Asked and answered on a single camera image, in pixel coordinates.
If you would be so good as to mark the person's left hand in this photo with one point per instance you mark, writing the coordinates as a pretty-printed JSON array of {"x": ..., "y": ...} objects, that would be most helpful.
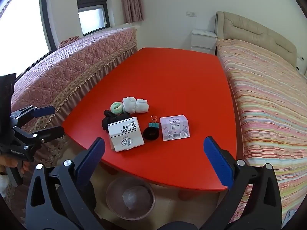
[{"x": 6, "y": 163}]

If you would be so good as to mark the person's right leg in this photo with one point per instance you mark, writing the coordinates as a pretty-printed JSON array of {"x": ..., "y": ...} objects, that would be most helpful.
[{"x": 177, "y": 226}]

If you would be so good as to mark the pink pillow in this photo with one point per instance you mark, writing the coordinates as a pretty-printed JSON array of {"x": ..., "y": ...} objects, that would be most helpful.
[{"x": 69, "y": 40}]

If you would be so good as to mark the beige padded headboard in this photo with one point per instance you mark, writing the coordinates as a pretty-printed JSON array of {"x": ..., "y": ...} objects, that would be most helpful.
[{"x": 251, "y": 28}]

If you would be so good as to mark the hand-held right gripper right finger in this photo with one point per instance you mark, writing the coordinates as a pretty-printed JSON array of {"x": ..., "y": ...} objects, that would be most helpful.
[{"x": 218, "y": 163}]

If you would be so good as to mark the white wall socket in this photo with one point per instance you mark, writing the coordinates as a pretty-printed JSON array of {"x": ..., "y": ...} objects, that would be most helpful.
[{"x": 191, "y": 14}]

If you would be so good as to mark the black hair scrunchie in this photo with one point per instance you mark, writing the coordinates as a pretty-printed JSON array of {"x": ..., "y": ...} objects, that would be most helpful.
[{"x": 146, "y": 134}]

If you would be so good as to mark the pink quilted bed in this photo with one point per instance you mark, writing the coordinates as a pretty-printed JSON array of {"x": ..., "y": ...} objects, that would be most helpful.
[{"x": 72, "y": 69}]

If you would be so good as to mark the white rolled socks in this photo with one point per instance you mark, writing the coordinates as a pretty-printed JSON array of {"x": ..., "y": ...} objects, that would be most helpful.
[{"x": 136, "y": 105}]

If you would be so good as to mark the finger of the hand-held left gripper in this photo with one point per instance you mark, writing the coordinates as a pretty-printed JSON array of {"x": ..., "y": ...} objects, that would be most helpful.
[
  {"x": 52, "y": 133},
  {"x": 44, "y": 111}
]

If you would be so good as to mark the black cloth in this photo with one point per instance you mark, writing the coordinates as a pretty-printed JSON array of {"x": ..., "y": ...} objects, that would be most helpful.
[{"x": 106, "y": 122}]

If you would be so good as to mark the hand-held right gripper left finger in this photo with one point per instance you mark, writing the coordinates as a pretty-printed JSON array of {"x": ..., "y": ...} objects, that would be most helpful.
[{"x": 92, "y": 158}]

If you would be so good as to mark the green and white sock roll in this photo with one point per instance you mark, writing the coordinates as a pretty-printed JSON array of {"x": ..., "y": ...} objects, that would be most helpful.
[{"x": 116, "y": 107}]

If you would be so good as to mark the person's left forearm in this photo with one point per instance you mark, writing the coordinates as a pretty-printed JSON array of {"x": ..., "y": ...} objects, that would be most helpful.
[{"x": 3, "y": 184}]

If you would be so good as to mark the large bright window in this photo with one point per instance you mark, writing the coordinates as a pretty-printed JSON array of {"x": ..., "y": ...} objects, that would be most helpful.
[{"x": 21, "y": 24}]

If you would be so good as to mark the translucent pink waste bin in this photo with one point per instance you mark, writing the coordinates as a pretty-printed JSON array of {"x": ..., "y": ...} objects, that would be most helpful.
[{"x": 112, "y": 196}]

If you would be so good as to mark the dark framed window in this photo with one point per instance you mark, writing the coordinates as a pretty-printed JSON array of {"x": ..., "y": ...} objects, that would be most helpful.
[{"x": 92, "y": 16}]

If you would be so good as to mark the red table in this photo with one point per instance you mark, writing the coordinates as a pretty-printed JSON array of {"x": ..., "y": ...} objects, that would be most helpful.
[{"x": 168, "y": 81}]

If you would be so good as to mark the white nightstand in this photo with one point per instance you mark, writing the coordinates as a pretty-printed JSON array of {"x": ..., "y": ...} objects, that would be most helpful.
[{"x": 203, "y": 40}]

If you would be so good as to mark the teal binder clip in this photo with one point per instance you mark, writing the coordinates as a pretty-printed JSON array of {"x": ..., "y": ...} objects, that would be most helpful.
[{"x": 153, "y": 125}]

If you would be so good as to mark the clear plastic bag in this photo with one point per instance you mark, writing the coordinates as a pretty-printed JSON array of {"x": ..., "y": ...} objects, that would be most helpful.
[{"x": 134, "y": 197}]

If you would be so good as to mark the pink cartoon print box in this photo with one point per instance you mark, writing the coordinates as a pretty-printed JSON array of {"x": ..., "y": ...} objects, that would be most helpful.
[{"x": 175, "y": 129}]

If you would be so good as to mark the white cardboard sock box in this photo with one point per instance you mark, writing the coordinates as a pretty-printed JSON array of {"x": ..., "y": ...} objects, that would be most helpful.
[{"x": 124, "y": 134}]

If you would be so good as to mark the striped bed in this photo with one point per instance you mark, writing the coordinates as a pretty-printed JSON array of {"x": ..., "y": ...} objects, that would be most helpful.
[{"x": 263, "y": 100}]

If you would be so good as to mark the pink curtain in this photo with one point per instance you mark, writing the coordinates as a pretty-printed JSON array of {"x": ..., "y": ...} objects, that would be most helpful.
[{"x": 132, "y": 0}]

